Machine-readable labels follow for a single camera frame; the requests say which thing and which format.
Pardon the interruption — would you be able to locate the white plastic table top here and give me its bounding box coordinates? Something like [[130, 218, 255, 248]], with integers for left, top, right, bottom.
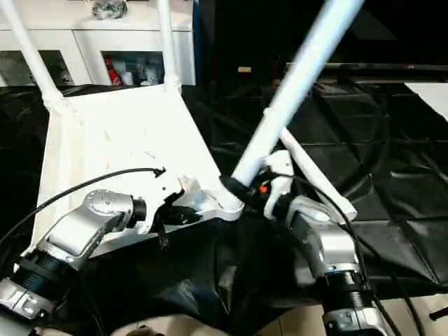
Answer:
[[13, 81, 246, 271]]

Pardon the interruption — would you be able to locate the white plastic table leg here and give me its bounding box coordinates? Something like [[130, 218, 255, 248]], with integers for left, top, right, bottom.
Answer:
[[219, 0, 368, 222], [155, 0, 183, 92], [279, 130, 358, 221], [0, 0, 64, 110]]

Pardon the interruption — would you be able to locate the black television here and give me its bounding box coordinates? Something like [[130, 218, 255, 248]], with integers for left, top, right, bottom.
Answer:
[[284, 0, 448, 73]]

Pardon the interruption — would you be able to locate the white glass-door cabinet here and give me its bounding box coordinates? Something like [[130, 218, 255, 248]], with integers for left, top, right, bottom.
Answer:
[[0, 0, 197, 88]]

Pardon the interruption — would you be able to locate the white flat board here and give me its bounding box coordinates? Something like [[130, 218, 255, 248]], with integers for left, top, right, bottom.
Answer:
[[401, 81, 448, 124]]

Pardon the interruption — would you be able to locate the black case with label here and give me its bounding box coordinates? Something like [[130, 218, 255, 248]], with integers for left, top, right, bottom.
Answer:
[[193, 0, 288, 89]]

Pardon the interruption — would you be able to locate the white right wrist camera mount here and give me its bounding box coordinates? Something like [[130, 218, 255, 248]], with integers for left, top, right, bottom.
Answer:
[[260, 149, 295, 221]]

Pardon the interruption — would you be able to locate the shiny crumpled plastic bundle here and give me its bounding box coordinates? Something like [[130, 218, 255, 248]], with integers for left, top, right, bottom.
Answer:
[[90, 0, 130, 20]]

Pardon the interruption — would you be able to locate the black plastic mat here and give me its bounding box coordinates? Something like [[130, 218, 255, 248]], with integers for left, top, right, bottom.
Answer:
[[0, 78, 448, 330]]

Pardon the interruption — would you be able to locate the red white bottle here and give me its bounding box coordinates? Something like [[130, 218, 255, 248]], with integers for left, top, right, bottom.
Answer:
[[106, 57, 123, 88]]

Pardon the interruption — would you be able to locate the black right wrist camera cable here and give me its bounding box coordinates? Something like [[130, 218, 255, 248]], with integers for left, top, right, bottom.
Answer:
[[268, 170, 423, 336]]

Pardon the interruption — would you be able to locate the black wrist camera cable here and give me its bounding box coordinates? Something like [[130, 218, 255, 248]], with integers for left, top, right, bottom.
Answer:
[[268, 170, 423, 336], [0, 166, 168, 246]]

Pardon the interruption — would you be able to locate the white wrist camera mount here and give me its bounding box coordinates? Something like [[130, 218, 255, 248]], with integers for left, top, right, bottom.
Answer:
[[260, 149, 295, 221], [139, 167, 187, 236]]

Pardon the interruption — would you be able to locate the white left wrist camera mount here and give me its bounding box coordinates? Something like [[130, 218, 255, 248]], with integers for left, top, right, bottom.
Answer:
[[139, 167, 187, 236]]

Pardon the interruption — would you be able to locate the black left wrist camera cable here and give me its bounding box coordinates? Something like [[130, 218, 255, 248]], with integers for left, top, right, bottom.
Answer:
[[0, 166, 168, 246]]

